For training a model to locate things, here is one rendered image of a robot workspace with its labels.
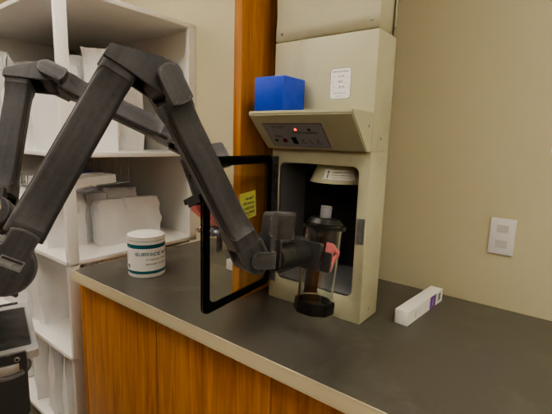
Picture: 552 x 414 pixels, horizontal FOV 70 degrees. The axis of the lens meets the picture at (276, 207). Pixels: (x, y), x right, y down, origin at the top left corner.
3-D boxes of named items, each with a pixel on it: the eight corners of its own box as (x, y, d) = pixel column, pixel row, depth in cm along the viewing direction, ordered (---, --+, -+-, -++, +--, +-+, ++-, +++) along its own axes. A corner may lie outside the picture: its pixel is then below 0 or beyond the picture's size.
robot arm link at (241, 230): (134, 81, 73) (149, 68, 64) (161, 71, 75) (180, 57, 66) (234, 271, 87) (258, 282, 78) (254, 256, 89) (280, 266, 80)
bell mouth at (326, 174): (328, 177, 131) (329, 161, 130) (379, 182, 120) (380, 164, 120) (298, 181, 117) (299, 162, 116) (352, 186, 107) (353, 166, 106)
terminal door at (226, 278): (269, 282, 125) (272, 154, 119) (202, 316, 100) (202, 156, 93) (266, 282, 126) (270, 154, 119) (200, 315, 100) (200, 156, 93)
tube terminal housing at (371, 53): (310, 275, 148) (319, 59, 135) (393, 298, 128) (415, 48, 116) (268, 294, 128) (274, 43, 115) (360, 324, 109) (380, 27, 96)
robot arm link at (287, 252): (259, 269, 86) (280, 273, 82) (261, 237, 85) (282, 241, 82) (278, 265, 91) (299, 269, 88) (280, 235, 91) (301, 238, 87)
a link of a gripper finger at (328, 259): (324, 236, 101) (303, 238, 93) (348, 241, 96) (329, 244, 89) (319, 262, 101) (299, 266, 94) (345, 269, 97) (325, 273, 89)
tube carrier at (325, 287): (307, 296, 109) (317, 219, 107) (342, 308, 102) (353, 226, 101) (284, 303, 100) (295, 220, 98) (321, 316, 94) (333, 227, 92)
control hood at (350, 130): (272, 148, 120) (273, 113, 119) (371, 152, 101) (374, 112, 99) (246, 147, 111) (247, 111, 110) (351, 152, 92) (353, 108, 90)
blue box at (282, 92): (275, 113, 117) (277, 82, 116) (304, 112, 111) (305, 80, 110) (253, 111, 109) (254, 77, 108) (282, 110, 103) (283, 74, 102)
